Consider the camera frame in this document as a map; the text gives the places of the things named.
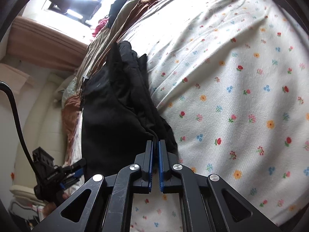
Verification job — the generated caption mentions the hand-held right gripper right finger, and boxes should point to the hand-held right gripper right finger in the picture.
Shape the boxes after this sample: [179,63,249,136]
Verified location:
[158,140,282,232]

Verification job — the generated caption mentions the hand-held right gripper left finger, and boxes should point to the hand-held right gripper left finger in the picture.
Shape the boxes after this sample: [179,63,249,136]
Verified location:
[31,140,154,232]

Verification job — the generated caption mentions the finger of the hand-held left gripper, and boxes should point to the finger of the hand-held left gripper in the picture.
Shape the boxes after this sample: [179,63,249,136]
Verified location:
[58,171,84,191]
[61,159,87,174]

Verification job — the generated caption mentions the large black garment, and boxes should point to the large black garment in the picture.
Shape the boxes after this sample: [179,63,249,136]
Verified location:
[81,41,179,182]

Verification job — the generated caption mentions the person's left hand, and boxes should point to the person's left hand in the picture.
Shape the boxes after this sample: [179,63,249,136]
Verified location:
[42,190,71,213]

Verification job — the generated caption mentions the cream padded headboard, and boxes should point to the cream padded headboard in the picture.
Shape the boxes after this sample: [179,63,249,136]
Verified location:
[14,74,82,199]

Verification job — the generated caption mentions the pale green patterned pillow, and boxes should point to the pale green patterned pillow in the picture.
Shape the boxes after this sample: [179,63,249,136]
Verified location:
[61,76,82,107]

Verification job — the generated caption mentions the pink-brown curtain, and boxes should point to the pink-brown curtain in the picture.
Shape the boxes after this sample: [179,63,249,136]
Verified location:
[0,16,88,86]

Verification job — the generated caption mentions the white floral bed sheet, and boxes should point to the white floral bed sheet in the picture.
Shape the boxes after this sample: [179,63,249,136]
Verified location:
[70,0,309,232]

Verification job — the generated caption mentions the red cloth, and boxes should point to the red cloth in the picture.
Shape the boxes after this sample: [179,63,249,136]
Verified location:
[90,17,110,38]

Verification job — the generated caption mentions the brown and beige blanket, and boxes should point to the brown and beige blanket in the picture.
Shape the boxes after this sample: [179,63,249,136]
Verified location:
[61,0,184,165]

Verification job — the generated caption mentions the black cloth pile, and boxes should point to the black cloth pile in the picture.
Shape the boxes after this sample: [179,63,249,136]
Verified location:
[107,0,131,28]

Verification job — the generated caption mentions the dark cloth hanging at window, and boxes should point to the dark cloth hanging at window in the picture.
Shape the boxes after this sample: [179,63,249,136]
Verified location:
[48,0,102,14]

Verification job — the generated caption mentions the thick black gripper cable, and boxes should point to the thick black gripper cable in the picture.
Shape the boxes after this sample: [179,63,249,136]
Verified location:
[0,81,37,167]

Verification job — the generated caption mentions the thin black cable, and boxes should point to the thin black cable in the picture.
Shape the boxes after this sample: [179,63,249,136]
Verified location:
[78,70,97,110]

